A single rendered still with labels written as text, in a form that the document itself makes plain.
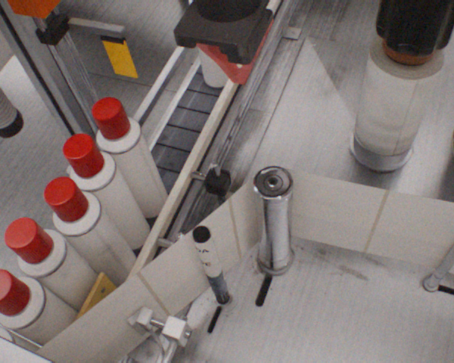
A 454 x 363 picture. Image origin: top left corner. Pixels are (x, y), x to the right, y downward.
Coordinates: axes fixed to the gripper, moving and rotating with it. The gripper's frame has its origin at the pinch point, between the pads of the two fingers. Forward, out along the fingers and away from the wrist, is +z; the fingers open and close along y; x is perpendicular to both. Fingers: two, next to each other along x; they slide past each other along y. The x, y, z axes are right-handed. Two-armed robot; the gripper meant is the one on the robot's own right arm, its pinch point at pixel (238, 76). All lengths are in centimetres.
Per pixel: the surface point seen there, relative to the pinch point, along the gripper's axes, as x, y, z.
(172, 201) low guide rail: 8.5, -7.3, 17.7
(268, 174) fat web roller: -5.9, -8.8, 3.0
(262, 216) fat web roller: -5.9, -11.3, 7.0
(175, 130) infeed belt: 14.7, 6.0, 21.0
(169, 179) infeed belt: 11.9, -2.5, 21.1
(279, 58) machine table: 5.7, 30.3, 26.1
